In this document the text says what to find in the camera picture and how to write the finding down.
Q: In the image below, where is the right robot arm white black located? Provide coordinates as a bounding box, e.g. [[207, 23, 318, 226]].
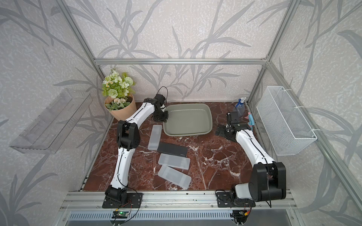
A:
[[216, 112, 287, 206]]

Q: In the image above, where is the teal pink spray bottle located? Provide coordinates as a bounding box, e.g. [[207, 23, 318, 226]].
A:
[[248, 112, 255, 130]]

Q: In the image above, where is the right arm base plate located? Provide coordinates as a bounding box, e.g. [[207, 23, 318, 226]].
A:
[[215, 190, 256, 208]]

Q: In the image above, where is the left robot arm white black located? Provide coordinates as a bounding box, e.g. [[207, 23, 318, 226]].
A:
[[105, 94, 168, 206]]

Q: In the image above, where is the right circuit board with wires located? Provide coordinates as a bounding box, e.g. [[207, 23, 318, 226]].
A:
[[230, 210, 251, 225]]

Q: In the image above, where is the black pencil case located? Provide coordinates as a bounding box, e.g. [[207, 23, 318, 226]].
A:
[[157, 142, 188, 157]]

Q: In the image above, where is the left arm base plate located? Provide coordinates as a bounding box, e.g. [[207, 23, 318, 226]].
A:
[[102, 192, 143, 209]]

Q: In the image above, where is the translucent white pencil case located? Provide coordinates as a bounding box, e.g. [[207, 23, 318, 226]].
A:
[[148, 125, 163, 151]]

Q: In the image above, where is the aluminium front rail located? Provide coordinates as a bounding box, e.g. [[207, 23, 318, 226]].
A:
[[59, 190, 298, 212]]

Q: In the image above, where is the clear plastic wall shelf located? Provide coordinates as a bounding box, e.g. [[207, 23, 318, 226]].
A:
[[9, 89, 93, 154]]

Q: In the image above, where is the terracotta pot with flowers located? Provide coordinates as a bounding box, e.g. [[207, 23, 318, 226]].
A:
[[102, 68, 137, 121]]

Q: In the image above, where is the white wire mesh basket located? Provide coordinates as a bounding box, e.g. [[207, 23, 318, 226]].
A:
[[256, 86, 317, 156]]

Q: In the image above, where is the left green circuit board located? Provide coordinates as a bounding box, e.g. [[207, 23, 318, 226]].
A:
[[111, 211, 130, 219]]

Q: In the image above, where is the translucent pencil case front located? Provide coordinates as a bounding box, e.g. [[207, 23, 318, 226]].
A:
[[158, 165, 191, 189]]

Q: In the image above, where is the clear blue spray bottle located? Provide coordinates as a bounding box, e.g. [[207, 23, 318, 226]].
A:
[[235, 98, 246, 117]]

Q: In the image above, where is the grey-green plastic storage box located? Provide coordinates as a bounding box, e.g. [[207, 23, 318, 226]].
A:
[[163, 103, 213, 137]]

